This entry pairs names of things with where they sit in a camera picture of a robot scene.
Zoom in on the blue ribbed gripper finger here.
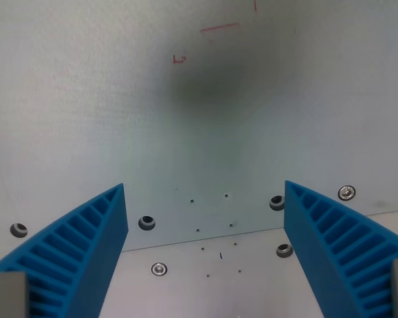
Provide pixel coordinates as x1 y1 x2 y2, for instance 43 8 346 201
0 183 129 318
283 180 398 318

